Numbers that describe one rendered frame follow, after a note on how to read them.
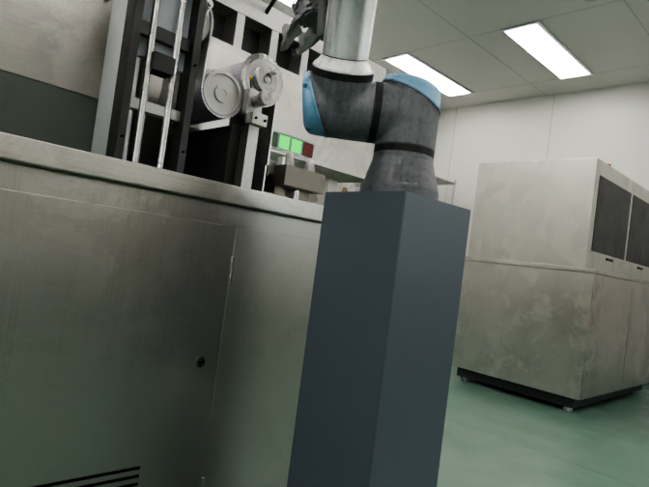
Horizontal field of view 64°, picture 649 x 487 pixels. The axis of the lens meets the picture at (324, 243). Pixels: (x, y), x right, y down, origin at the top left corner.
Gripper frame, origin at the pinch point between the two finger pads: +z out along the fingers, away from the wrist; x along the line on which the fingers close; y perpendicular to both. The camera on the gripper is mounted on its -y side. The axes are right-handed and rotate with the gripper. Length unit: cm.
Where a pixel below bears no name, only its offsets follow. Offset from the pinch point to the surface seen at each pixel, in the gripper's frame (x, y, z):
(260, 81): 3.4, -1.4, 10.9
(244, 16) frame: -11, 47, 17
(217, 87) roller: 14.9, -3.7, 16.0
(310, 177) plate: -18.7, -19.3, 24.4
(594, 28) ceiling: -321, 143, -62
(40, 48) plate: 50, 21, 39
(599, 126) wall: -449, 135, -12
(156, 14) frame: 39.1, -6.8, 2.7
